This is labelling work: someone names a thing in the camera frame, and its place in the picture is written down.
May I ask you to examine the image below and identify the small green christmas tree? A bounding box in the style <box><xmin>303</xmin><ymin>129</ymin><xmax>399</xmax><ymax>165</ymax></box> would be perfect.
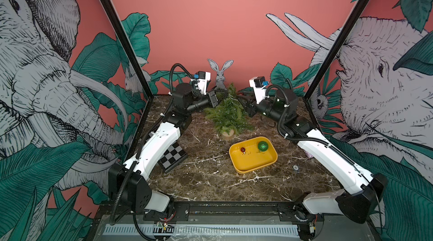
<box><xmin>204</xmin><ymin>83</ymin><xmax>254</xmax><ymax>141</ymax></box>

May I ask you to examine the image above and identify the green glitter ball ornament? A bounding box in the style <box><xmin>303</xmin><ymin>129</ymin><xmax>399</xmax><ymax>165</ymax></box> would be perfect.
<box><xmin>257</xmin><ymin>141</ymin><xmax>269</xmax><ymax>152</ymax></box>

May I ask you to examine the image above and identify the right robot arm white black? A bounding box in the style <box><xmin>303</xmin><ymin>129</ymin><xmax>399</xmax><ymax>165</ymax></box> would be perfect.
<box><xmin>237</xmin><ymin>76</ymin><xmax>388</xmax><ymax>224</ymax></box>

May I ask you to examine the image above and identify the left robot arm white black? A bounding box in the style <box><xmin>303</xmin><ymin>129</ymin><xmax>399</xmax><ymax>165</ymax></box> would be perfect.
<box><xmin>109</xmin><ymin>71</ymin><xmax>219</xmax><ymax>225</ymax></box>

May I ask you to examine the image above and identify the yellow plastic tray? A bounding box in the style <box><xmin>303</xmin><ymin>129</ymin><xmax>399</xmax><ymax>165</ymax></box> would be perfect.
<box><xmin>228</xmin><ymin>136</ymin><xmax>278</xmax><ymax>174</ymax></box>

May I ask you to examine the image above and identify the checkerboard calibration board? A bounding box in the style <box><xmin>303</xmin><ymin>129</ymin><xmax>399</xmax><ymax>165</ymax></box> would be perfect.
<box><xmin>158</xmin><ymin>142</ymin><xmax>188</xmax><ymax>173</ymax></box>

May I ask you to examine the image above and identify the purple glitter toy microphone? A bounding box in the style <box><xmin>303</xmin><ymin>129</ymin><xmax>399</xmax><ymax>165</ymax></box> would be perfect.
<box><xmin>304</xmin><ymin>151</ymin><xmax>313</xmax><ymax>159</ymax></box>

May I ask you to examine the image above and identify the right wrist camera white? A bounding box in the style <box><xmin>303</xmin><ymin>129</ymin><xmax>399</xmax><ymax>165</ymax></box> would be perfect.
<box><xmin>249</xmin><ymin>76</ymin><xmax>269</xmax><ymax>105</ymax></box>

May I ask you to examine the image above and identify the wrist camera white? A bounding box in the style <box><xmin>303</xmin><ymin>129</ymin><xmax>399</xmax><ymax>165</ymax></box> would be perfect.
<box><xmin>249</xmin><ymin>76</ymin><xmax>269</xmax><ymax>105</ymax></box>
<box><xmin>190</xmin><ymin>71</ymin><xmax>211</xmax><ymax>95</ymax></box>

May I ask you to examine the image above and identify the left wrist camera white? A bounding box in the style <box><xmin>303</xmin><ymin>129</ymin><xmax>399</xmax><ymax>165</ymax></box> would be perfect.
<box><xmin>190</xmin><ymin>71</ymin><xmax>211</xmax><ymax>95</ymax></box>

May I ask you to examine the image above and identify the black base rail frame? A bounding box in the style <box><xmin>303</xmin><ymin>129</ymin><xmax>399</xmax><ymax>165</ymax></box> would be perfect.
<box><xmin>85</xmin><ymin>202</ymin><xmax>380</xmax><ymax>241</ymax></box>

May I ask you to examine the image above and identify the white slotted cable duct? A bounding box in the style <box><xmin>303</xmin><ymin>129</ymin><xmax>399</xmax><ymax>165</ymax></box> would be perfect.
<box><xmin>103</xmin><ymin>223</ymin><xmax>300</xmax><ymax>238</ymax></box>

